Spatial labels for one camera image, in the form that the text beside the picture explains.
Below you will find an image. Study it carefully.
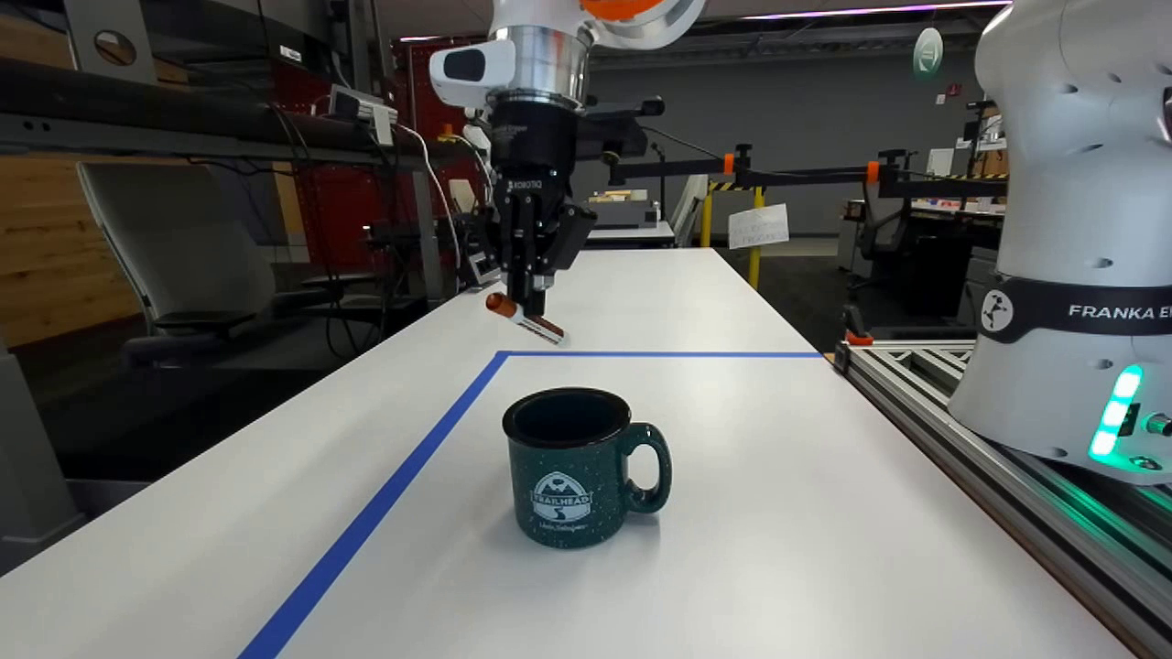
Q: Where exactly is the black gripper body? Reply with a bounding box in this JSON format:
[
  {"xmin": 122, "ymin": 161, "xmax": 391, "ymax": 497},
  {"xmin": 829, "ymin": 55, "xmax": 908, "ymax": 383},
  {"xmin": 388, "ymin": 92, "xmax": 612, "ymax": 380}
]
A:
[{"xmin": 482, "ymin": 100, "xmax": 601, "ymax": 279}]

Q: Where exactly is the orange capped marker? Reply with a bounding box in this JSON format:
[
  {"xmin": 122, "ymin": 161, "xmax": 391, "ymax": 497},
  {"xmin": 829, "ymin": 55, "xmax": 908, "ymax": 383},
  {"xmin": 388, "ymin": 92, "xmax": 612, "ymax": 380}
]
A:
[{"xmin": 482, "ymin": 290, "xmax": 570, "ymax": 349}]

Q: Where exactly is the white power strip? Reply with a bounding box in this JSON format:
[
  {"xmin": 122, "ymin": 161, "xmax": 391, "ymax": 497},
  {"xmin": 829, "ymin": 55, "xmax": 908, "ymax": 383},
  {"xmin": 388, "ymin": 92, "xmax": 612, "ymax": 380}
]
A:
[{"xmin": 327, "ymin": 82, "xmax": 404, "ymax": 150}]

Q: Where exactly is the red tool cabinet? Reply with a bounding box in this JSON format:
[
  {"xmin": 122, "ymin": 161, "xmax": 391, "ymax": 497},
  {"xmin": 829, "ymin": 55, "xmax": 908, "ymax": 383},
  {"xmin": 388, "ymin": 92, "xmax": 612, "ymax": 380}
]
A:
[{"xmin": 270, "ymin": 32, "xmax": 493, "ymax": 279}]

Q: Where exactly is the white paper sign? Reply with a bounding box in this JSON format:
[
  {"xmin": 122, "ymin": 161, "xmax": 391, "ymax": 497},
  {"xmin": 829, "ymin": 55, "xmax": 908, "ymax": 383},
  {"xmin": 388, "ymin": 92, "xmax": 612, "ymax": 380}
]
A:
[{"xmin": 724, "ymin": 200, "xmax": 793, "ymax": 257}]

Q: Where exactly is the dark green enamel mug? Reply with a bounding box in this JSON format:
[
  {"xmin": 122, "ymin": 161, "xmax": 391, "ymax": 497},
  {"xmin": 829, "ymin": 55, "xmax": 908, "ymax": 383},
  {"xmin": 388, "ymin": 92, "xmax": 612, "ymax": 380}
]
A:
[{"xmin": 498, "ymin": 383, "xmax": 676, "ymax": 553}]

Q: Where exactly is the blue tape line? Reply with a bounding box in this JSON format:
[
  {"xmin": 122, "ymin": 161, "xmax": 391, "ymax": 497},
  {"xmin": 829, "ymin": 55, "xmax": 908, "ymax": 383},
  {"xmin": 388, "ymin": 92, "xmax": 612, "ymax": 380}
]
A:
[{"xmin": 236, "ymin": 349, "xmax": 825, "ymax": 659}]

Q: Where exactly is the black bar with orange clamps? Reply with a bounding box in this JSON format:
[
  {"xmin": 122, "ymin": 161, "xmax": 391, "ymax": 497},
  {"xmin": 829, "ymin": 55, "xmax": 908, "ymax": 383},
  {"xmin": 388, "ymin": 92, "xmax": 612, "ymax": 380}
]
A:
[{"xmin": 604, "ymin": 144, "xmax": 1019, "ymax": 207}]

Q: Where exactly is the grey office chair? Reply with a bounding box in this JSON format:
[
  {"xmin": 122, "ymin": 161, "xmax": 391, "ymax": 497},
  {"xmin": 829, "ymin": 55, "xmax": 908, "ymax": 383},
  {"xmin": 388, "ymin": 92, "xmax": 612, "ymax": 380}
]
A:
[{"xmin": 73, "ymin": 157, "xmax": 282, "ymax": 370}]

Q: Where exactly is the white oval hanging lamp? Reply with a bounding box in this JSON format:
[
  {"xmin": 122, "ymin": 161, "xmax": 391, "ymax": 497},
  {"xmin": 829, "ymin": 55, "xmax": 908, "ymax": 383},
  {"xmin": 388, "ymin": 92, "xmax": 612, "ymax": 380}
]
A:
[{"xmin": 908, "ymin": 21, "xmax": 950, "ymax": 82}]

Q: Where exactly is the wooden board panel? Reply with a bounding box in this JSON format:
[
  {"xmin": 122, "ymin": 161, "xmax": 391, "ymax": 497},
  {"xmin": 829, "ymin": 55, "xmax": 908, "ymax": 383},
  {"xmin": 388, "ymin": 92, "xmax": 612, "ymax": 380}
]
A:
[{"xmin": 0, "ymin": 153, "xmax": 143, "ymax": 355}]

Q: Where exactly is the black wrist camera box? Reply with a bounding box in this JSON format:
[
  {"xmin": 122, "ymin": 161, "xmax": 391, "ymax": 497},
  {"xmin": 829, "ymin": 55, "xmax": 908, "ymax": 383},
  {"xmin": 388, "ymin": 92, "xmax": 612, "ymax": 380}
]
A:
[{"xmin": 575, "ymin": 94, "xmax": 671, "ymax": 164}]

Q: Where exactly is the white hanging cable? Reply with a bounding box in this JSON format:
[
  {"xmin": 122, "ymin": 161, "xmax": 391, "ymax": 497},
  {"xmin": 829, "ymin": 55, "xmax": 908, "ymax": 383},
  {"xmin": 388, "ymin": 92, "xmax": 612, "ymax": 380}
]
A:
[{"xmin": 391, "ymin": 117, "xmax": 476, "ymax": 292}]

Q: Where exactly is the yellow post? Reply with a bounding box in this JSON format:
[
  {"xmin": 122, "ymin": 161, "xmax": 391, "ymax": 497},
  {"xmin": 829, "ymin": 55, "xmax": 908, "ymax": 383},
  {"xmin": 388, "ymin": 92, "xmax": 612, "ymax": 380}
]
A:
[
  {"xmin": 696, "ymin": 181, "xmax": 719, "ymax": 253},
  {"xmin": 745, "ymin": 181, "xmax": 769, "ymax": 292}
]

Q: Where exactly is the aluminium rail mounting frame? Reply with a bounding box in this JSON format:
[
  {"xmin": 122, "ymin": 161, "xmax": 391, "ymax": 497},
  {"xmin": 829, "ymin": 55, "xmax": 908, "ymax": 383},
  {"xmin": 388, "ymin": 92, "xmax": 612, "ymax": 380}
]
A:
[{"xmin": 833, "ymin": 336, "xmax": 1172, "ymax": 659}]

